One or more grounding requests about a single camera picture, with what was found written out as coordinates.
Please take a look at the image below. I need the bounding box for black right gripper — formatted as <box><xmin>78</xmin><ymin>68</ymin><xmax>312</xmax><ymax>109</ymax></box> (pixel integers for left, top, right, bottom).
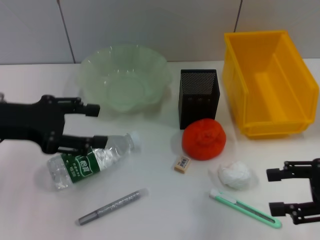
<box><xmin>266</xmin><ymin>157</ymin><xmax>320</xmax><ymax>225</ymax></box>

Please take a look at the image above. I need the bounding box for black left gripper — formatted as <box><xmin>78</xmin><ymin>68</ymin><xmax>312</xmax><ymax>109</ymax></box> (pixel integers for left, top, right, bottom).
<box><xmin>0</xmin><ymin>94</ymin><xmax>110</xmax><ymax>156</ymax></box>

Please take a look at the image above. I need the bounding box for mint green utility knife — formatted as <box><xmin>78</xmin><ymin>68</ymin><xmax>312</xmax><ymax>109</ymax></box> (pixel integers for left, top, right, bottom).
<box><xmin>209</xmin><ymin>189</ymin><xmax>283</xmax><ymax>230</ymax></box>

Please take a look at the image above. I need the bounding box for clear green-label water bottle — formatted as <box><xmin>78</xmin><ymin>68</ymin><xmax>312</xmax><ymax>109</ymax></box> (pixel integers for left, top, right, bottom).
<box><xmin>47</xmin><ymin>131</ymin><xmax>141</xmax><ymax>193</ymax></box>

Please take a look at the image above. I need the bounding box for white paper ball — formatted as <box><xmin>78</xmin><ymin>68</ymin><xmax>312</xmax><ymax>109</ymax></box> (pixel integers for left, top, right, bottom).
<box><xmin>217</xmin><ymin>161</ymin><xmax>251</xmax><ymax>191</ymax></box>

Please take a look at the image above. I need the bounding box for translucent green fruit bowl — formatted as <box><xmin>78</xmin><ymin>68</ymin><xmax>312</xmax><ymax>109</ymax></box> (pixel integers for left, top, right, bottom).
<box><xmin>78</xmin><ymin>44</ymin><xmax>174</xmax><ymax>115</ymax></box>

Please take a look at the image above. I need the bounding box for silver glitter pen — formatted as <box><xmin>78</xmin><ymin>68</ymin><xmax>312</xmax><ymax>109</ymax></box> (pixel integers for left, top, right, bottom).
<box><xmin>77</xmin><ymin>188</ymin><xmax>150</xmax><ymax>226</ymax></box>

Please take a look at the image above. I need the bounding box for beige eraser with barcode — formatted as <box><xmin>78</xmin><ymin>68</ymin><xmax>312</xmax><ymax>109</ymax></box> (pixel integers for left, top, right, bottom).
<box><xmin>173</xmin><ymin>154</ymin><xmax>192</xmax><ymax>173</ymax></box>

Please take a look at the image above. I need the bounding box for black mesh pen holder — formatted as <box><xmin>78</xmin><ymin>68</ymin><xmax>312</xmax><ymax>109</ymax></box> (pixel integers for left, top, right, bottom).
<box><xmin>178</xmin><ymin>69</ymin><xmax>221</xmax><ymax>130</ymax></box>

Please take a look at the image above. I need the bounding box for yellow plastic bin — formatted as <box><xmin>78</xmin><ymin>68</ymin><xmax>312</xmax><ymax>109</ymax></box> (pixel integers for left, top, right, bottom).
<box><xmin>223</xmin><ymin>29</ymin><xmax>320</xmax><ymax>140</ymax></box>

